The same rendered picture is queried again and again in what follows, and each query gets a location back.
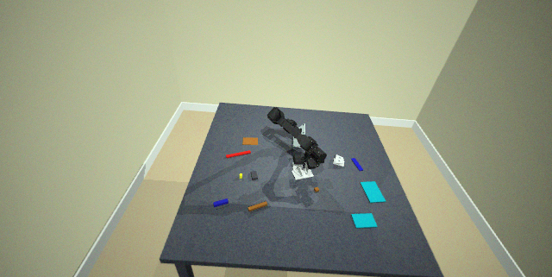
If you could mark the orange rectangular bar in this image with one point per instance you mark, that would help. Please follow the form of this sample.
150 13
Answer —
254 207

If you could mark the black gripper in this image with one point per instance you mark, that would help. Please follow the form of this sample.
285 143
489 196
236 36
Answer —
300 160

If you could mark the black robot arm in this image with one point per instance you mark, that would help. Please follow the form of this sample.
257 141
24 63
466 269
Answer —
307 143

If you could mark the orange flat rectangular block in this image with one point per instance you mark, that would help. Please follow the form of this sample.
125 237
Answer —
250 141

